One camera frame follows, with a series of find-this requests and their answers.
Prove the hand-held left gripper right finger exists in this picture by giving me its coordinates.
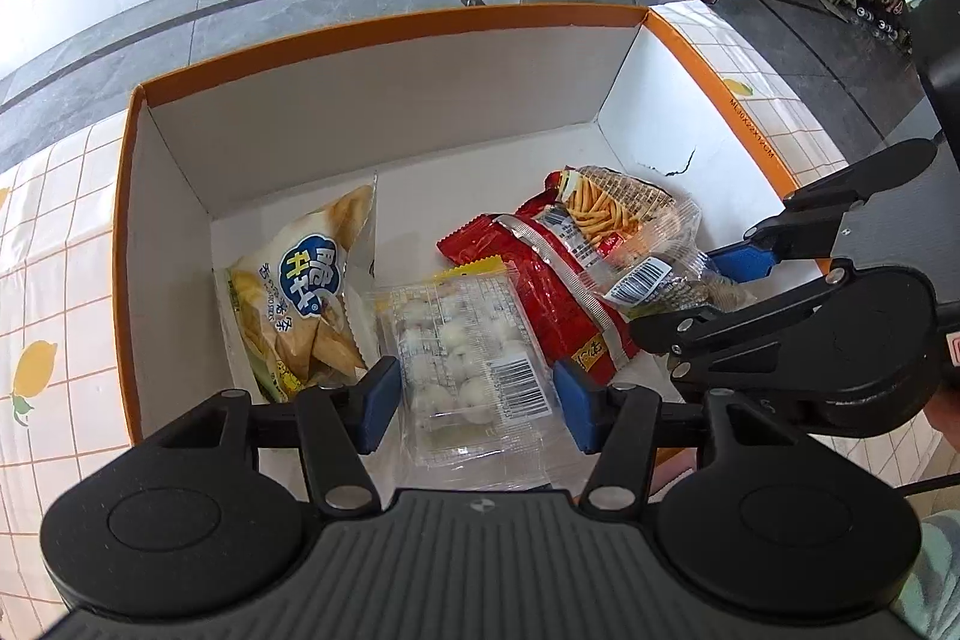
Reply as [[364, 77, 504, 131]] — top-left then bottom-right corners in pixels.
[[553, 359, 801, 511]]

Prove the clear bag of white balls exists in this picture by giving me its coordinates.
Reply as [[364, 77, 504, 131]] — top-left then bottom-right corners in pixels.
[[371, 274, 560, 472]]

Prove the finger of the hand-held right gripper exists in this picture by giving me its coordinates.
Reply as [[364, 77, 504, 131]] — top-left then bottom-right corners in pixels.
[[628, 261, 865, 405], [705, 137, 942, 283]]

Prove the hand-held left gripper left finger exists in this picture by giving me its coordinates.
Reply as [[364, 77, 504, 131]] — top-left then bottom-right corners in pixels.
[[146, 355, 402, 511]]

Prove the clear packet of fried sticks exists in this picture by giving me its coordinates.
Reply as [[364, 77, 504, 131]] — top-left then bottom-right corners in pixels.
[[555, 164, 758, 319]]

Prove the yellow chip bag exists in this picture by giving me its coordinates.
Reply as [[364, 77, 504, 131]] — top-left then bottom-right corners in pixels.
[[225, 184, 377, 402]]

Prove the orange cardboard box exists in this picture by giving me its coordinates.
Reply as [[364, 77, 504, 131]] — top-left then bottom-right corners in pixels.
[[112, 2, 803, 513]]

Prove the red snack packet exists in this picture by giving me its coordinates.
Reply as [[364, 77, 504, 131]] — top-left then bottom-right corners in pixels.
[[437, 171, 646, 378]]

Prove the pink table mat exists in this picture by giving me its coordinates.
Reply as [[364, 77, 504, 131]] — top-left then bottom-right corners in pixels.
[[652, 449, 702, 502]]

